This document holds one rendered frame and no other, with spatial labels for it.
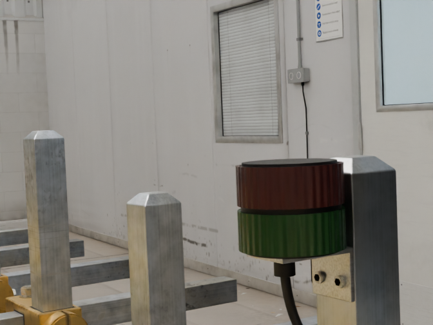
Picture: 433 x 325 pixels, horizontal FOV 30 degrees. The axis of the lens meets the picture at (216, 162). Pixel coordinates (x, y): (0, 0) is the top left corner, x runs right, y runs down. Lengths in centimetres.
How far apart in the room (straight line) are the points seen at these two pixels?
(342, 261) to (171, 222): 24
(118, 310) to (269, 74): 444
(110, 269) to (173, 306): 58
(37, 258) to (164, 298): 26
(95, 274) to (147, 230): 59
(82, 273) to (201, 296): 26
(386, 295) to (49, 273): 50
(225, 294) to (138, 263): 40
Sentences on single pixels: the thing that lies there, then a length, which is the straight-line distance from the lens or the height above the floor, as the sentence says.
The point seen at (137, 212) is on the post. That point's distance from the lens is 68.
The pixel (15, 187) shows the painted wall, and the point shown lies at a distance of 957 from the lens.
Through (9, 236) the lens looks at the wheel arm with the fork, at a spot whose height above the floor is 95.
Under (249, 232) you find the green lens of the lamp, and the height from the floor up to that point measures 111.
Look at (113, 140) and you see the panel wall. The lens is 777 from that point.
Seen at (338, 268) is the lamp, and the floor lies 108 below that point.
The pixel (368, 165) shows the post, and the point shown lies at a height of 114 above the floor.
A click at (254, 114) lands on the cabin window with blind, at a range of 554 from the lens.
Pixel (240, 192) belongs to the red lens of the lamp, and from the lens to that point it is 44.
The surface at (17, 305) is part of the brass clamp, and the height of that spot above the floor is 97.
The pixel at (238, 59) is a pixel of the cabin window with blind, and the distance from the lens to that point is 571.
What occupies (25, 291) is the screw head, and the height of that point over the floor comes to 98.
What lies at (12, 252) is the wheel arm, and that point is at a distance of 147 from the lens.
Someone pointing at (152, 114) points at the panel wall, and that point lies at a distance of 693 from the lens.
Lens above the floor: 117
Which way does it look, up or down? 3 degrees down
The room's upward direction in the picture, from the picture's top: 2 degrees counter-clockwise
